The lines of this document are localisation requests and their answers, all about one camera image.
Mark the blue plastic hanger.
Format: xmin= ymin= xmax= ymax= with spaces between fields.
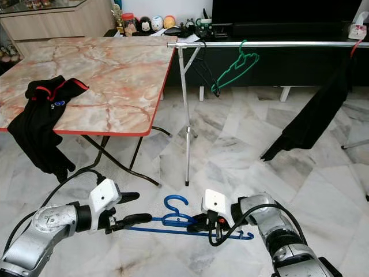
xmin=127 ymin=194 xmax=254 ymax=240

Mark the black jersey with red stripes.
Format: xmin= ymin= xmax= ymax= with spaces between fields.
xmin=23 ymin=75 xmax=90 ymax=184

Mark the red plastic hanger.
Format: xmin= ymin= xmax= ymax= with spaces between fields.
xmin=349 ymin=39 xmax=364 ymax=58

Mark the glass jar with red lid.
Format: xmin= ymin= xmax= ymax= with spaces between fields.
xmin=122 ymin=13 xmax=138 ymax=37

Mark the black television console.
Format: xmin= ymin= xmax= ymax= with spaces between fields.
xmin=107 ymin=23 xmax=369 ymax=103

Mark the black round doll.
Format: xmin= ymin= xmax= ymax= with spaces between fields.
xmin=138 ymin=16 xmax=152 ymax=33

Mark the silver clothes rack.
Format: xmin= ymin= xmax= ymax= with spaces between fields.
xmin=167 ymin=39 xmax=369 ymax=186

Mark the light wooden cabinet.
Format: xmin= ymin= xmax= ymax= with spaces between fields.
xmin=0 ymin=0 xmax=115 ymax=57

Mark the black soundbar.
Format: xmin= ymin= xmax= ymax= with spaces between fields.
xmin=231 ymin=22 xmax=352 ymax=40

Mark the black flat television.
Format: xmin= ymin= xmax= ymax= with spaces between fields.
xmin=210 ymin=0 xmax=363 ymax=40

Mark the white tissue box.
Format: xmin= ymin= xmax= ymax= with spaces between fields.
xmin=349 ymin=12 xmax=368 ymax=41

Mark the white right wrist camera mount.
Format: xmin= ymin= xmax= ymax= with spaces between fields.
xmin=202 ymin=189 xmax=228 ymax=215

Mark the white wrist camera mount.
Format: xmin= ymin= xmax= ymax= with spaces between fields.
xmin=202 ymin=189 xmax=228 ymax=215
xmin=89 ymin=178 xmax=122 ymax=215

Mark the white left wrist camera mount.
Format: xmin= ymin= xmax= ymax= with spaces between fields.
xmin=89 ymin=178 xmax=122 ymax=215

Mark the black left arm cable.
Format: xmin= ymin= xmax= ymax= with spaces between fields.
xmin=3 ymin=169 xmax=107 ymax=254

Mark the green wire hanger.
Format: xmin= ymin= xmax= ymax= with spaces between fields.
xmin=210 ymin=40 xmax=260 ymax=96

